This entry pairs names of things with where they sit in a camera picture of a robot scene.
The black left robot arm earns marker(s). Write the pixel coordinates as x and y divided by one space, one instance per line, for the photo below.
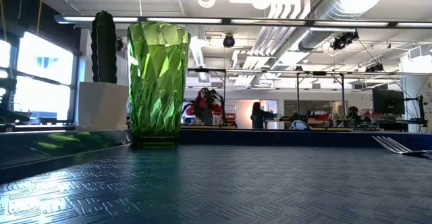
8 94

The black background robot arm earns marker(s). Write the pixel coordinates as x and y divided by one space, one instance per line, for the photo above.
216 97

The black overhead frame bar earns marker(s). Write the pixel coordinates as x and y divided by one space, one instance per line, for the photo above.
270 22

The silver ventilation duct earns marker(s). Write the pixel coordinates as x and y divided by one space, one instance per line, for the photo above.
337 4

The small black mounted camera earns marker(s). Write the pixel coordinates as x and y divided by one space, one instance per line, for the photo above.
119 44

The green cactus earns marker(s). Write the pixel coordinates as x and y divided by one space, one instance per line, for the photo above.
105 48

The black ceiling camera cluster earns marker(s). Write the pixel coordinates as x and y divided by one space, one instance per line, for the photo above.
374 67
342 41

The person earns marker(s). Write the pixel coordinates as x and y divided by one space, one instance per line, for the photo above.
258 116
353 113
202 111

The silver fork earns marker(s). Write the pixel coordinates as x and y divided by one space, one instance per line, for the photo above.
395 145

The large bright window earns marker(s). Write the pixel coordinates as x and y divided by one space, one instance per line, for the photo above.
44 79

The black computer monitor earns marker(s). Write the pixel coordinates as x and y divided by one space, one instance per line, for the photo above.
388 102

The black dome ceiling camera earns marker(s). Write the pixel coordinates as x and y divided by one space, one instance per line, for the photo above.
229 41

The black background workstation frame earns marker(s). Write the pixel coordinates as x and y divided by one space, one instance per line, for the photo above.
342 89

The white hexagonal plant pot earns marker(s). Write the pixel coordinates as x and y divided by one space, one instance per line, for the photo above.
101 106

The white rounded helmet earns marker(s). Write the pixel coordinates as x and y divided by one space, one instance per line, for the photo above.
298 125

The green faceted plastic cup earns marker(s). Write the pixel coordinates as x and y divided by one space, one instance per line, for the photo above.
158 82

